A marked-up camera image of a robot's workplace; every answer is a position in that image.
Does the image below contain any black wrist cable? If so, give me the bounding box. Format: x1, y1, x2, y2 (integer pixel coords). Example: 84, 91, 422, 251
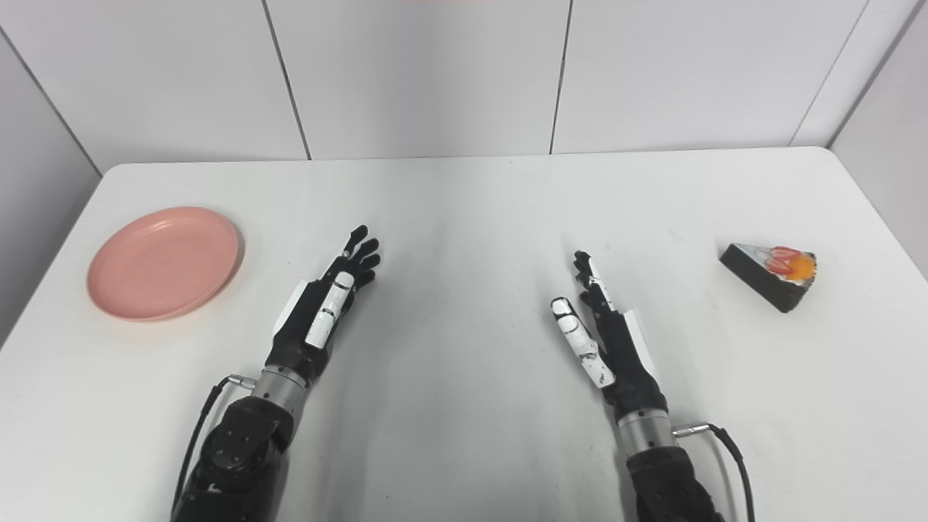
170, 373, 257, 519
672, 423, 756, 522

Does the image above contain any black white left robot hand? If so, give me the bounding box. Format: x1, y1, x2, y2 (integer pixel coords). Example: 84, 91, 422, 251
265, 225, 381, 384

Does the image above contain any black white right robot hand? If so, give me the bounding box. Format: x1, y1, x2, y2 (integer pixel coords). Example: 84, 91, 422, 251
550, 251, 669, 418

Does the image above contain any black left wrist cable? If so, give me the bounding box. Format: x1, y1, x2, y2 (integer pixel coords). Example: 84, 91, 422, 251
170, 373, 257, 519

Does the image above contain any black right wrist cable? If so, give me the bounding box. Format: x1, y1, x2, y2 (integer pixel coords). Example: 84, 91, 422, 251
672, 423, 756, 522

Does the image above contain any pink round plate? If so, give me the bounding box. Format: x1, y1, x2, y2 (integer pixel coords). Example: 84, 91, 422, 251
86, 207, 241, 322

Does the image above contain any chocolate cake slice with fruit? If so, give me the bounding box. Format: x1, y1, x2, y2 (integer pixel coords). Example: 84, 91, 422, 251
719, 243, 818, 314

